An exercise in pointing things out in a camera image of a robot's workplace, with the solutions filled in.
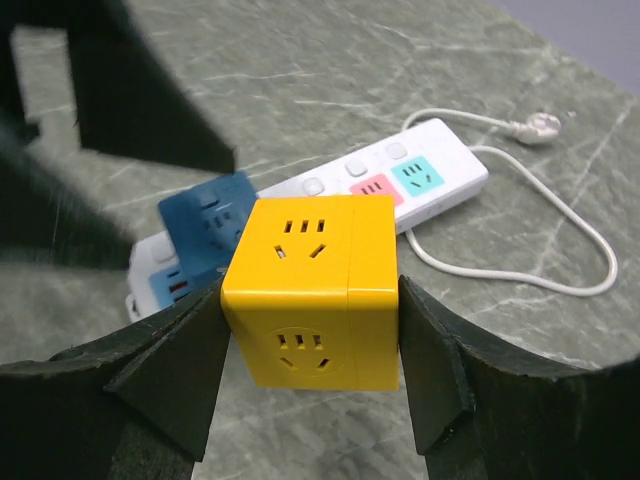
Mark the white power strip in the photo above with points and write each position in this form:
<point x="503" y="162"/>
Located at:
<point x="426" y="169"/>

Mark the yellow cube socket adapter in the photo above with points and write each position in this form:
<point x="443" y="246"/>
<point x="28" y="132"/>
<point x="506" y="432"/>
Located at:
<point x="311" y="294"/>

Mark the blue cube socket adapter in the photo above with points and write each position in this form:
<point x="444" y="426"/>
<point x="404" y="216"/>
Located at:
<point x="205" y="224"/>

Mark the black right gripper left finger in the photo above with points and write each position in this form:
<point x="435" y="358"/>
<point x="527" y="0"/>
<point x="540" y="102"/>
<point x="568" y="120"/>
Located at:
<point x="135" y="404"/>

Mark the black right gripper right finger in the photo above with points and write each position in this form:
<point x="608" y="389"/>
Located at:
<point x="483" y="408"/>

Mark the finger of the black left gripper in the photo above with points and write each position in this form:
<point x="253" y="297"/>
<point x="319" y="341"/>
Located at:
<point x="127" y="104"/>
<point x="44" y="220"/>

